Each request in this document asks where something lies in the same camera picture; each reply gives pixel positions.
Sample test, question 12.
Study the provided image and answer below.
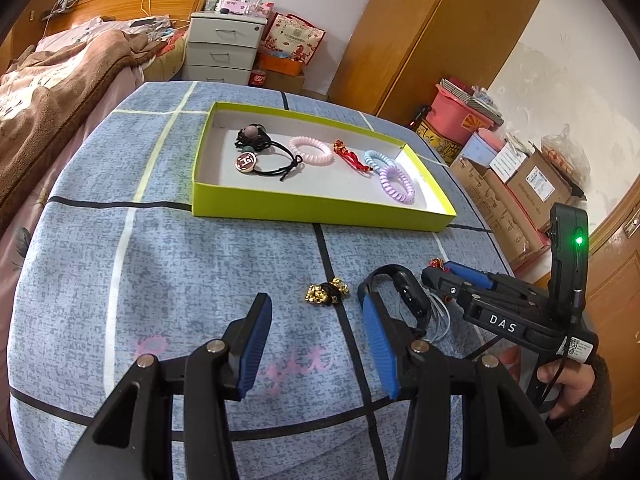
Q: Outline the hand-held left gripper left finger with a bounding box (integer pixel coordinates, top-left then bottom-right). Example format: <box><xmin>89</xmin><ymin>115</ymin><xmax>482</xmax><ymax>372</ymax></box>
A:
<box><xmin>57</xmin><ymin>292</ymin><xmax>273</xmax><ymax>480</ymax></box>

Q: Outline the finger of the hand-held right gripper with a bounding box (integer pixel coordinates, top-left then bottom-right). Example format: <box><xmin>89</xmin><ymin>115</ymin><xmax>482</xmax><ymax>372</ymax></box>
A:
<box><xmin>442</xmin><ymin>260</ymin><xmax>551</xmax><ymax>306</ymax></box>
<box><xmin>421</xmin><ymin>267</ymin><xmax>483</xmax><ymax>321</ymax></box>

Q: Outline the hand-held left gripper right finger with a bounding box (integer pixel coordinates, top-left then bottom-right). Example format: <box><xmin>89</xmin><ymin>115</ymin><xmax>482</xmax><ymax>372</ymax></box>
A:
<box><xmin>359</xmin><ymin>294</ymin><xmax>568</xmax><ymax>480</ymax></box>

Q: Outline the black wristband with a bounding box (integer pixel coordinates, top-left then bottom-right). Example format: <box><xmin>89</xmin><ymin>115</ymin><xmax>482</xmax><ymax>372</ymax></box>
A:
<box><xmin>356</xmin><ymin>265</ymin><xmax>433</xmax><ymax>331</ymax></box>

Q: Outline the gold bell hair tie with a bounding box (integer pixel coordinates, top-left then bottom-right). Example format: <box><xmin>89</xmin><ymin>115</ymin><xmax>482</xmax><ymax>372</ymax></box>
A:
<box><xmin>305</xmin><ymin>277</ymin><xmax>349</xmax><ymax>306</ymax></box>

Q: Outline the purple spiral hair tie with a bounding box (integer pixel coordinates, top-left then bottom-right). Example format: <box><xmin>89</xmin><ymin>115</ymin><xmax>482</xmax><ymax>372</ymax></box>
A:
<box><xmin>379</xmin><ymin>165</ymin><xmax>417</xmax><ymax>206</ymax></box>

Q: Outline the green cardboard box tray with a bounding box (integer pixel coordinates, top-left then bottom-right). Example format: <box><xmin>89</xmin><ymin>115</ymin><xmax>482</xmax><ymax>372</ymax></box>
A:
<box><xmin>191</xmin><ymin>101</ymin><xmax>458</xmax><ymax>233</ymax></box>

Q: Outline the blue spiral hair tie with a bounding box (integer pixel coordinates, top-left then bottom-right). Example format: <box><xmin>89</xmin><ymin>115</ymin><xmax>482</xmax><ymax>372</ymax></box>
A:
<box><xmin>364</xmin><ymin>149</ymin><xmax>398</xmax><ymax>173</ymax></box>

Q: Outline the black hair tie round badge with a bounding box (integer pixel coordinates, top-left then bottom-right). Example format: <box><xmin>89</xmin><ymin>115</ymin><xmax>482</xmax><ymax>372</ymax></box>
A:
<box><xmin>235</xmin><ymin>142</ymin><xmax>305</xmax><ymax>183</ymax></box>

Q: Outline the pink spiral hair tie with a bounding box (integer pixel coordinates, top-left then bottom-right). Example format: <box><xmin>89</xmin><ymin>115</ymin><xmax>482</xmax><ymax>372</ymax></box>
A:
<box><xmin>289</xmin><ymin>136</ymin><xmax>333</xmax><ymax>165</ymax></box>

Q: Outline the black hair tie with bead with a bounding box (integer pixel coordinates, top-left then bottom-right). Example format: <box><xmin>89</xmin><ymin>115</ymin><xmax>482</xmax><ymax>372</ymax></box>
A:
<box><xmin>234</xmin><ymin>122</ymin><xmax>273</xmax><ymax>153</ymax></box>

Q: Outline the person's right forearm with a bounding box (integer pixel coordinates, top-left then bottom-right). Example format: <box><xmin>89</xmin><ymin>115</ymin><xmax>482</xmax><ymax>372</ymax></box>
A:
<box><xmin>547</xmin><ymin>355</ymin><xmax>616</xmax><ymax>466</ymax></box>

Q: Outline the person's right hand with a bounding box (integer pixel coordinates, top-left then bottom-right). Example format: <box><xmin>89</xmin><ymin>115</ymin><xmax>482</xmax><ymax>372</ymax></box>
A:
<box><xmin>537</xmin><ymin>360</ymin><xmax>597</xmax><ymax>420</ymax></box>

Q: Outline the large cardboard box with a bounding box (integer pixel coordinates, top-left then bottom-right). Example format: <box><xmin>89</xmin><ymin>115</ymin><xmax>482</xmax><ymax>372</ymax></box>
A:
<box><xmin>450</xmin><ymin>155</ymin><xmax>551</xmax><ymax>271</ymax></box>

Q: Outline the blue grid bed sheet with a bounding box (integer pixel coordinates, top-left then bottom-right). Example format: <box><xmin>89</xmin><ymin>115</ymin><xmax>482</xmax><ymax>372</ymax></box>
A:
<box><xmin>7</xmin><ymin>80</ymin><xmax>516</xmax><ymax>480</ymax></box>

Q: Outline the brown labelled cardboard box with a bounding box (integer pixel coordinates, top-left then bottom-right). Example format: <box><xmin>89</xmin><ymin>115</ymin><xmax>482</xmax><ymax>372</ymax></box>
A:
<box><xmin>507</xmin><ymin>150</ymin><xmax>586</xmax><ymax>231</ymax></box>

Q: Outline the wooden door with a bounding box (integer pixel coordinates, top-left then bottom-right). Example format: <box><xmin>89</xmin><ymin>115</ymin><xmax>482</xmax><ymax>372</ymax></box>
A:
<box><xmin>585</xmin><ymin>175</ymin><xmax>640</xmax><ymax>436</ymax></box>

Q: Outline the white labelled box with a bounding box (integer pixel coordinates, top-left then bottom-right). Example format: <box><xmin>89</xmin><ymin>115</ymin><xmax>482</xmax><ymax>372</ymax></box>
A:
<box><xmin>487</xmin><ymin>132</ymin><xmax>543</xmax><ymax>183</ymax></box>

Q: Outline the light blue round container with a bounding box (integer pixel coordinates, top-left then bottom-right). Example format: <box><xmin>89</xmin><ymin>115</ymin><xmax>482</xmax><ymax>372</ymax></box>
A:
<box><xmin>462</xmin><ymin>127</ymin><xmax>506</xmax><ymax>166</ymax></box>

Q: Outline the yellow black tin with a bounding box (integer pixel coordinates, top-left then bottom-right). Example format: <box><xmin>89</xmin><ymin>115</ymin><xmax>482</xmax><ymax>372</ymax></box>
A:
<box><xmin>415</xmin><ymin>117</ymin><xmax>463</xmax><ymax>166</ymax></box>

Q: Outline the clear plastic bag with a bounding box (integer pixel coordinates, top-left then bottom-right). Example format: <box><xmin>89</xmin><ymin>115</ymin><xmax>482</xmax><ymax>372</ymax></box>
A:
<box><xmin>541</xmin><ymin>124</ymin><xmax>591</xmax><ymax>188</ymax></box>

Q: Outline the pink plastic bin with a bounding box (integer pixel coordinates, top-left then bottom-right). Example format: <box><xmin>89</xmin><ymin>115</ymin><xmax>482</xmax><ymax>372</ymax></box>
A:
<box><xmin>431</xmin><ymin>82</ymin><xmax>503</xmax><ymax>136</ymax></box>

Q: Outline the grey striped box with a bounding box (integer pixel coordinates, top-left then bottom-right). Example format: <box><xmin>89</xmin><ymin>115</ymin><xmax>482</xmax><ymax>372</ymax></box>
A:
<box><xmin>439</xmin><ymin>77</ymin><xmax>505</xmax><ymax>121</ymax></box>

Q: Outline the large wooden wardrobe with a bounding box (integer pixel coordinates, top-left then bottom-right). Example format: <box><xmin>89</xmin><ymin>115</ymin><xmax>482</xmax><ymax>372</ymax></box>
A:
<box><xmin>327</xmin><ymin>0</ymin><xmax>553</xmax><ymax>128</ymax></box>

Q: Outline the small cardboard box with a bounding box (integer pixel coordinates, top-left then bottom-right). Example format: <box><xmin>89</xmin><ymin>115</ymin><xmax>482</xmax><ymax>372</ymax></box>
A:
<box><xmin>265</xmin><ymin>71</ymin><xmax>306</xmax><ymax>93</ymax></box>

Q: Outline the orange box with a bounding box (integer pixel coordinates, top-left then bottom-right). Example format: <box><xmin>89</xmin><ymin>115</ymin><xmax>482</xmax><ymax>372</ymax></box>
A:
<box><xmin>259</xmin><ymin>52</ymin><xmax>306</xmax><ymax>76</ymax></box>

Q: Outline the red white gift bag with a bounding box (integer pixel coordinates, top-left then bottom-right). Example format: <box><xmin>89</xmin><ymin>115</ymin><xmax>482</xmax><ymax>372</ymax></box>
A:
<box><xmin>262</xmin><ymin>12</ymin><xmax>326</xmax><ymax>66</ymax></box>

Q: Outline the grey nightstand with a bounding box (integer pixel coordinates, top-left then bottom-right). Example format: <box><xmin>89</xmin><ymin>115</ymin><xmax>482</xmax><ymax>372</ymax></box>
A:
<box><xmin>181</xmin><ymin>10</ymin><xmax>268</xmax><ymax>86</ymax></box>

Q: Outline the bed with brown blanket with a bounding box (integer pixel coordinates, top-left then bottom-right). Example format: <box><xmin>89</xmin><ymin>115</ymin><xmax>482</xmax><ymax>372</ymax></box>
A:
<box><xmin>0</xmin><ymin>16</ymin><xmax>191</xmax><ymax>231</ymax></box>

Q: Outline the pink floral box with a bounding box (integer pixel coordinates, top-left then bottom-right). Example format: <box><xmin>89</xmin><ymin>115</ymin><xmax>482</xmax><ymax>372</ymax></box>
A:
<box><xmin>215</xmin><ymin>0</ymin><xmax>275</xmax><ymax>18</ymax></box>

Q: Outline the power strip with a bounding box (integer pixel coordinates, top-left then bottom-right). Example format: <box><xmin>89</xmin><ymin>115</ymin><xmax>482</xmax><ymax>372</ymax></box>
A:
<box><xmin>42</xmin><ymin>0</ymin><xmax>76</xmax><ymax>21</ymax></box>

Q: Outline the thin charging cable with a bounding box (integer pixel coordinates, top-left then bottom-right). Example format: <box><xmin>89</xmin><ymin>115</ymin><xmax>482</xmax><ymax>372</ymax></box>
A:
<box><xmin>422</xmin><ymin>292</ymin><xmax>458</xmax><ymax>343</ymax></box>

